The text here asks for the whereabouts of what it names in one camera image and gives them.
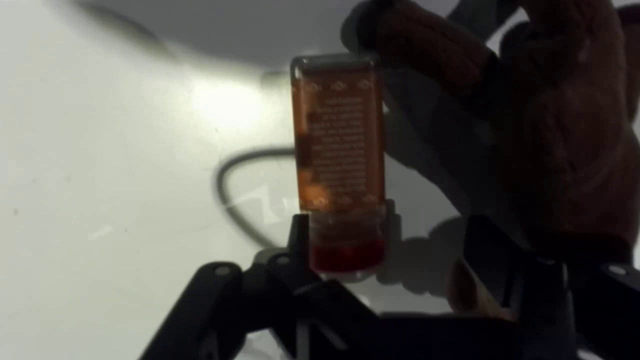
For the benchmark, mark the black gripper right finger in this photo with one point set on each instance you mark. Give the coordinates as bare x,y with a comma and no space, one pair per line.
586,306

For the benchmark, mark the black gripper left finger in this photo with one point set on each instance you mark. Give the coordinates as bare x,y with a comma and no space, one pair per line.
232,313

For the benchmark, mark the brown bottle with red cap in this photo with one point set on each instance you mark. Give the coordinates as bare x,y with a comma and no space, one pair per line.
340,152

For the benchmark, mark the brown plush moose toy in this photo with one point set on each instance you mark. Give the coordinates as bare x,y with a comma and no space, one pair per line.
567,120

